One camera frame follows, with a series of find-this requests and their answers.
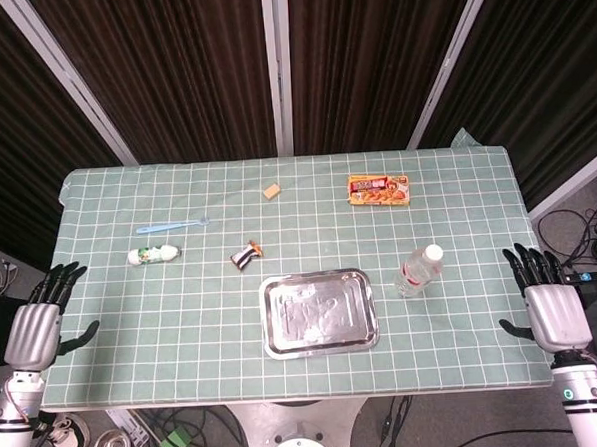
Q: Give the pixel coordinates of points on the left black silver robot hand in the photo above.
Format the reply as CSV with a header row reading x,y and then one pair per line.
x,y
34,332

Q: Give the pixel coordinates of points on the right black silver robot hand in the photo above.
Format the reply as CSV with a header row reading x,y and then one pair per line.
x,y
556,315

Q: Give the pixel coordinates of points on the transparent plastic water bottle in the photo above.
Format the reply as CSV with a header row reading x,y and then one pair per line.
x,y
417,272

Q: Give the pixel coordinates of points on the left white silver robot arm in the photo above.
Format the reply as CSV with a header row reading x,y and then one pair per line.
x,y
11,429

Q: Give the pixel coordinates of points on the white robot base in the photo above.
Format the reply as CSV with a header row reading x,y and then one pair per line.
x,y
294,434

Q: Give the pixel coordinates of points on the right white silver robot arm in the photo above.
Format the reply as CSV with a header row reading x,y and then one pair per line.
x,y
586,403

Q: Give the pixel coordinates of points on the white green tube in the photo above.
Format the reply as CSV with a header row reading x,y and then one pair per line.
x,y
152,254

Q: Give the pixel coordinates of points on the silver metal tray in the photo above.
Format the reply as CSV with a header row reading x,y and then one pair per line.
x,y
318,315

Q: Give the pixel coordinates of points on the black power strip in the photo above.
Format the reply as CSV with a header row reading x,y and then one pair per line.
x,y
594,276

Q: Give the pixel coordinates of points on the green white checked tablecloth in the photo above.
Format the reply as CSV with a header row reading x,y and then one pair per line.
x,y
183,314

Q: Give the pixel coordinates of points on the light blue toothbrush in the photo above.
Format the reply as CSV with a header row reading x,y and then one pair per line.
x,y
163,227

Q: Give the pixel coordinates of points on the green plug connector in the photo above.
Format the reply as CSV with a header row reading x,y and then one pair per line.
x,y
175,442

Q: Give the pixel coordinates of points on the dark brown curtain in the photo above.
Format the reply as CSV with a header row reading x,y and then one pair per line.
x,y
8,138
170,75
365,60
546,70

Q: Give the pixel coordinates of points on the yellow curry roux box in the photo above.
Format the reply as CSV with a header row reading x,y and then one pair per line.
x,y
378,190

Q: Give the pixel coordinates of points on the black white snack packet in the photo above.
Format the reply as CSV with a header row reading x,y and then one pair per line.
x,y
245,256

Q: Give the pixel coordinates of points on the small tan block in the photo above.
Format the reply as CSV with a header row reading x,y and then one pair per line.
x,y
272,191

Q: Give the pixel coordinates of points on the white partition rail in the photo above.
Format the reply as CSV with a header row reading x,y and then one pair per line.
x,y
572,184

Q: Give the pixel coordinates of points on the white partition post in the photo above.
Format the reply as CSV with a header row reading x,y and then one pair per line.
x,y
277,69
445,65
71,85

